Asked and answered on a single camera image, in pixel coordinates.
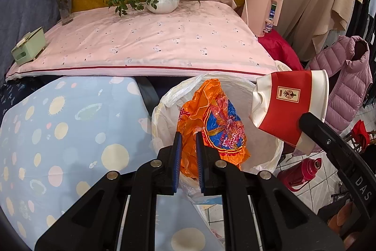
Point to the brown leather shoe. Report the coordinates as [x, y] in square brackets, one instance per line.
[343, 215]

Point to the red thermos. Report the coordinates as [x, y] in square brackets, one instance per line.
[299, 174]

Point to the green tissue box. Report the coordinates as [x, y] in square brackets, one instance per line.
[28, 46]

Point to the orange snack bag blue print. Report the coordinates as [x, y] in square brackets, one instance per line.
[217, 127]

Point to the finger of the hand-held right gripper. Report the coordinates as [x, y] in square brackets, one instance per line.
[320, 133]

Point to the pink printed cloth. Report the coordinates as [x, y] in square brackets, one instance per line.
[147, 42]

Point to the dark blue printed cloth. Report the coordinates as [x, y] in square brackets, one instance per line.
[11, 95]

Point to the dark hanging clothes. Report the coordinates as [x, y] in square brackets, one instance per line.
[368, 4]

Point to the red cloth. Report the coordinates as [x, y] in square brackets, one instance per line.
[279, 48]

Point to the white trash bin with liner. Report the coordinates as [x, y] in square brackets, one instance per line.
[261, 151]

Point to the pink appliance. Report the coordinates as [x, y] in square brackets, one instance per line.
[258, 10]

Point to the pink puffer vest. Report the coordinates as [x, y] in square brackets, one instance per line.
[349, 80]

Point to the red and white paper cup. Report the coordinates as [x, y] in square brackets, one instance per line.
[282, 109]

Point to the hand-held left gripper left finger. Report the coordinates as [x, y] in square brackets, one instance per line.
[176, 159]

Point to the light blue printed tablecloth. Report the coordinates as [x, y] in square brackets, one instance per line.
[73, 136]

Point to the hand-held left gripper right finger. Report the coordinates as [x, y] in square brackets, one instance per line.
[200, 162]

